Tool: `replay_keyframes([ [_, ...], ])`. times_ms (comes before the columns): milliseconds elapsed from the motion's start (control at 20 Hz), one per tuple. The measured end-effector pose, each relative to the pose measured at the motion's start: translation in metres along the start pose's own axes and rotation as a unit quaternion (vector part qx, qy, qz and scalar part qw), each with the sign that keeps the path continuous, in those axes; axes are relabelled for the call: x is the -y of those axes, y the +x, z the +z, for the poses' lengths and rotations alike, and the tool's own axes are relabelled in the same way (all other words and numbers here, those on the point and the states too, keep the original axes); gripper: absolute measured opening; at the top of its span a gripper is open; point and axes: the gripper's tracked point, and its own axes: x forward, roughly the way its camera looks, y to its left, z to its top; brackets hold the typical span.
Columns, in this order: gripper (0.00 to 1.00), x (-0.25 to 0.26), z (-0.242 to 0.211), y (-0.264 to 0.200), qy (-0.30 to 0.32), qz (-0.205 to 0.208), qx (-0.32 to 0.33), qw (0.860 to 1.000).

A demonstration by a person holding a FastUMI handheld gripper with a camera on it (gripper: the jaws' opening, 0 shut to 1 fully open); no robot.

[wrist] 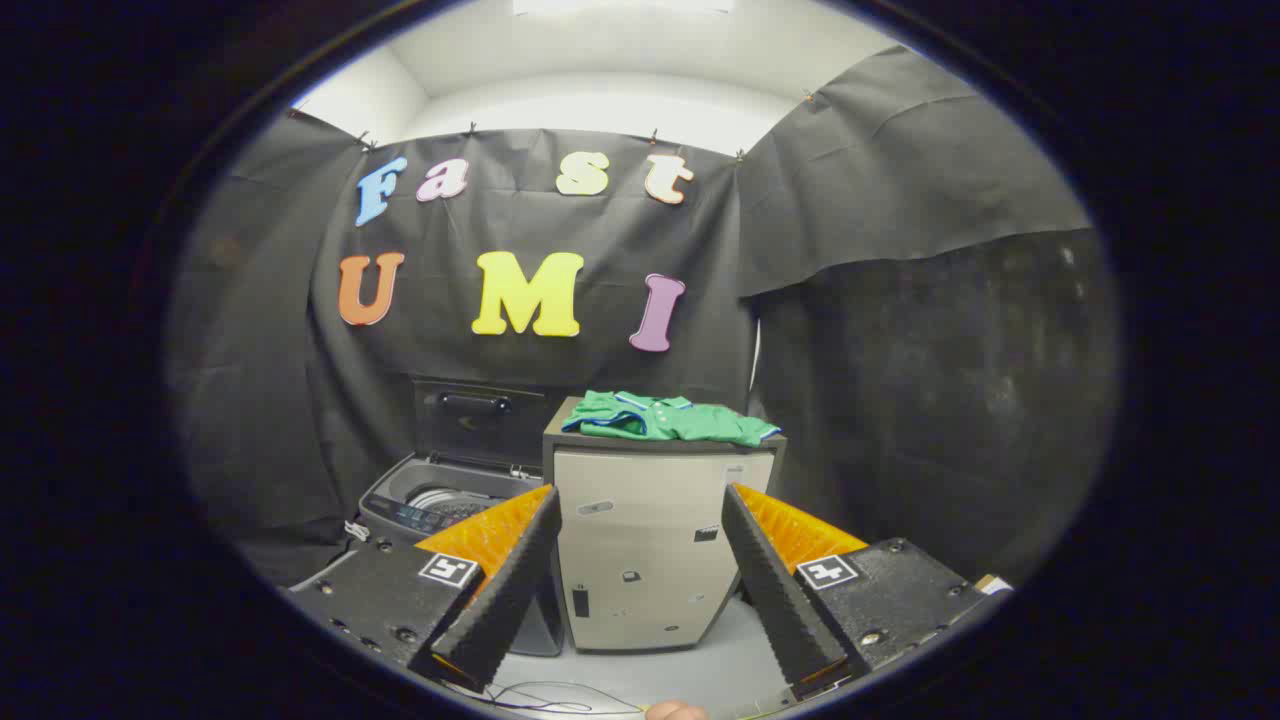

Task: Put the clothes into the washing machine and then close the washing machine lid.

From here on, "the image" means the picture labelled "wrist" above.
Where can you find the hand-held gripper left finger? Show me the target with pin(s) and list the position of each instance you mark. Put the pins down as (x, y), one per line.
(515, 590)

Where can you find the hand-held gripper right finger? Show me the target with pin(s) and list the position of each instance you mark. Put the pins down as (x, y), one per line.
(775, 590)

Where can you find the grey top-load washing machine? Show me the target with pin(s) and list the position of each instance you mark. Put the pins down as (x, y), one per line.
(400, 505)

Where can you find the dark washing machine lid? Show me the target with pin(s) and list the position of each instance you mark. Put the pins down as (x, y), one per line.
(478, 432)

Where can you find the green polo shirt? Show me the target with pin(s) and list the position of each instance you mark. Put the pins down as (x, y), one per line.
(680, 418)

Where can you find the small grey cabinet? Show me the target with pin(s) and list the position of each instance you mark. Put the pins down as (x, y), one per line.
(650, 540)

